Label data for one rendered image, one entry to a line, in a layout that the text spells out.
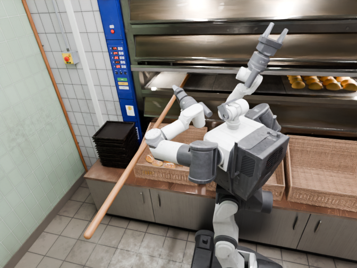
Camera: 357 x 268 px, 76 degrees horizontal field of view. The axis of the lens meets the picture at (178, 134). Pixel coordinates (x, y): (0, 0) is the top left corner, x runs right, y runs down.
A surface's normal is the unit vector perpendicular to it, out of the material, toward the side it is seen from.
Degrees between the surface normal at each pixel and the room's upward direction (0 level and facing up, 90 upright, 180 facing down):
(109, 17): 90
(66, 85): 90
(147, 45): 70
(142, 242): 0
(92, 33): 90
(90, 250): 0
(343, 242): 90
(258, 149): 0
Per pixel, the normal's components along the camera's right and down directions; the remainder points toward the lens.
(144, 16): -0.25, 0.23
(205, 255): -0.06, -0.83
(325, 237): -0.24, 0.54
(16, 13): 0.97, 0.09
